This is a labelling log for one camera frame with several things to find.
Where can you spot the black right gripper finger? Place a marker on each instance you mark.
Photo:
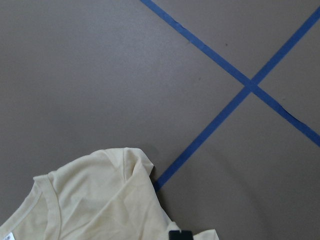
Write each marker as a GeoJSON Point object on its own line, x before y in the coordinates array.
{"type": "Point", "coordinates": [176, 233]}

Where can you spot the cream long-sleeve graphic shirt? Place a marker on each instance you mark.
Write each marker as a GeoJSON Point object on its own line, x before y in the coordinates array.
{"type": "Point", "coordinates": [106, 195]}

